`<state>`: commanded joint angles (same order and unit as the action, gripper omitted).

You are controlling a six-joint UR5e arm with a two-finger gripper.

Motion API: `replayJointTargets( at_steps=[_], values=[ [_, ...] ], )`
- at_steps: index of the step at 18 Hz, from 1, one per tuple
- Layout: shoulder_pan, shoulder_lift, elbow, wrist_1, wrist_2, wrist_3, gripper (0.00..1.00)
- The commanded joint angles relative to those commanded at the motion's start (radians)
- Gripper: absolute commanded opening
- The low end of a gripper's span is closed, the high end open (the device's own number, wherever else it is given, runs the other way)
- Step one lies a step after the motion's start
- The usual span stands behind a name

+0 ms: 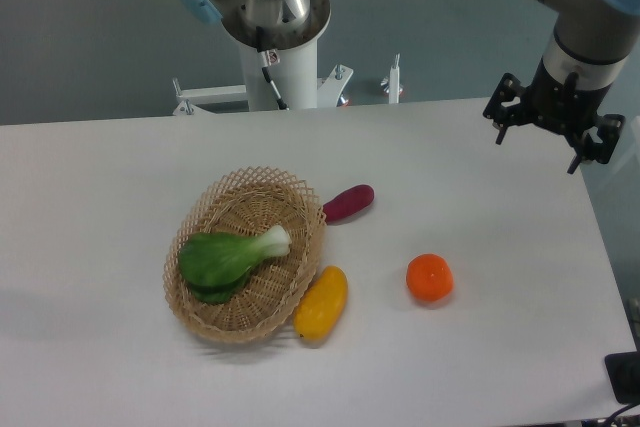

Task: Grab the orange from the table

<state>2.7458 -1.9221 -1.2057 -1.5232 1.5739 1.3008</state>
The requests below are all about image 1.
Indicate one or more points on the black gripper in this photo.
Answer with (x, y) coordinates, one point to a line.
(560, 107)

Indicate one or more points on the woven wicker basket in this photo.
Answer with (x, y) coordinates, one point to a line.
(248, 201)

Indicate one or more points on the yellow mango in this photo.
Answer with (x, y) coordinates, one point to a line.
(322, 305)

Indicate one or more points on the black device at table edge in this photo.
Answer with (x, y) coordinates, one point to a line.
(623, 373)

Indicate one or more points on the orange fruit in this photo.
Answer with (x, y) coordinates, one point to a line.
(429, 278)

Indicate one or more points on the purple sweet potato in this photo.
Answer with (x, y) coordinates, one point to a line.
(348, 203)

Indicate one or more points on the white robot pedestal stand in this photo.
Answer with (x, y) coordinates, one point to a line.
(277, 42)

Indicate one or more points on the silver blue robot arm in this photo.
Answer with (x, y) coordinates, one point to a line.
(590, 44)

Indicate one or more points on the green bok choy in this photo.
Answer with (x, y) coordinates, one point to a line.
(217, 265)

